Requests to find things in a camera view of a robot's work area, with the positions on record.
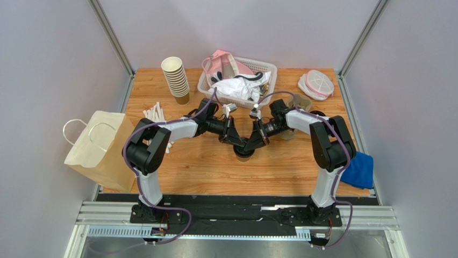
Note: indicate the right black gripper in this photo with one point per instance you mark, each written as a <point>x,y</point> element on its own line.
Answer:
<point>259,130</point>

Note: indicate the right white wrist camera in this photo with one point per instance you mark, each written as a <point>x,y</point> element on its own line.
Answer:
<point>255,112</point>

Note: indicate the pile of wrapped straws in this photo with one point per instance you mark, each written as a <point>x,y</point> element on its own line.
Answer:
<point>155,114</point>

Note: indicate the white plastic basket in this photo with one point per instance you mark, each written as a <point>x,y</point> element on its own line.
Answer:
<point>255,66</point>

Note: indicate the white crumpled plastic bag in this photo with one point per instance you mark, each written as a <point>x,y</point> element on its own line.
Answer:
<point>246,87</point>

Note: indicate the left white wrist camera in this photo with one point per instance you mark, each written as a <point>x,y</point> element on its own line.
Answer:
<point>227,109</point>

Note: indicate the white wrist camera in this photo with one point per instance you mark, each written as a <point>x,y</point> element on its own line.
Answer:
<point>227,109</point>
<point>255,112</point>

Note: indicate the brown paper coffee cup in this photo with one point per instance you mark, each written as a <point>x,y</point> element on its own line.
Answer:
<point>243,158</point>

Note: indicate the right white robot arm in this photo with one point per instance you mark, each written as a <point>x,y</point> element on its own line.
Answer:
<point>332,145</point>

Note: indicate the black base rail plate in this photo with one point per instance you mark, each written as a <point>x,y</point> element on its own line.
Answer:
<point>231,215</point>

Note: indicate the blue cloth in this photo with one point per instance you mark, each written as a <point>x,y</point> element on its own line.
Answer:
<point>360,172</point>

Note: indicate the stack of pulp cup carriers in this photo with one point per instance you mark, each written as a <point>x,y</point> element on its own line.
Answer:
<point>303,102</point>

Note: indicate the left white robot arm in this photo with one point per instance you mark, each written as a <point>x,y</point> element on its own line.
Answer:
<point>145,148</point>

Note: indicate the paper bag with handles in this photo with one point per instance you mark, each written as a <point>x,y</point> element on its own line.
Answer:
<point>96,153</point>

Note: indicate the stack of black lids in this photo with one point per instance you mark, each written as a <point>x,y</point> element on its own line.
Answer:
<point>318,113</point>

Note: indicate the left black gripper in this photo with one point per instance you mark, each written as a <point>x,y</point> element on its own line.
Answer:
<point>233,135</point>

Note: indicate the pink plastic bag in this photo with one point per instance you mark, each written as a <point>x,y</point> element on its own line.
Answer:
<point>222,65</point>

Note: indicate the stack of paper cups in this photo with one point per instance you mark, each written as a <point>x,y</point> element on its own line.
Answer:
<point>174,72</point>

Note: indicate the black coffee cup lid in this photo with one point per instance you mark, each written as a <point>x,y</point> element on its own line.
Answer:
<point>242,152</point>

